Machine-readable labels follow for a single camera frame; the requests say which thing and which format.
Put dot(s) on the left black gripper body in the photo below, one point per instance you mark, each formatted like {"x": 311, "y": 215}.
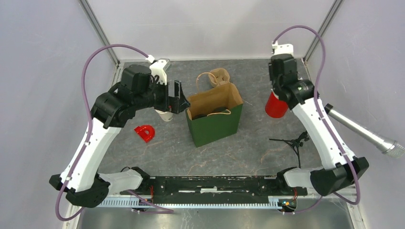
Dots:
{"x": 160, "y": 97}

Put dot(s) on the stack of white paper cups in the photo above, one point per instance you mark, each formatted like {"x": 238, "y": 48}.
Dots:
{"x": 165, "y": 116}

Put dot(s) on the green paper bag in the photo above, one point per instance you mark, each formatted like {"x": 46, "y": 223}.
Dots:
{"x": 214, "y": 126}

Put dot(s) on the stack of cardboard cup carriers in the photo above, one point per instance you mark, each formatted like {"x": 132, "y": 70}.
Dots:
{"x": 218, "y": 77}

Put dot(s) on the single black lid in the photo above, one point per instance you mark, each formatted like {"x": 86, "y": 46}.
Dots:
{"x": 221, "y": 110}

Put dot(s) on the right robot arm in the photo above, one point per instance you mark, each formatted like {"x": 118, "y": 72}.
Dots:
{"x": 336, "y": 158}

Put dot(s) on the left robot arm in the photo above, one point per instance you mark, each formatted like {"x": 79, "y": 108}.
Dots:
{"x": 140, "y": 87}

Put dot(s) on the red D-shaped object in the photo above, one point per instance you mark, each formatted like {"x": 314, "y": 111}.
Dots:
{"x": 145, "y": 132}

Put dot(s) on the red cup holder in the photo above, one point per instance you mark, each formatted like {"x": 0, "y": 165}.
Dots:
{"x": 275, "y": 108}

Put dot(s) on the silver microphone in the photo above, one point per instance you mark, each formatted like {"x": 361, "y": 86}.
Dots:
{"x": 385, "y": 145}

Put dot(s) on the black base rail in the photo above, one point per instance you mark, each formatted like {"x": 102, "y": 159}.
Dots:
{"x": 215, "y": 189}

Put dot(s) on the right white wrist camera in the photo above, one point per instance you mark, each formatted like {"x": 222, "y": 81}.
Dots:
{"x": 282, "y": 48}

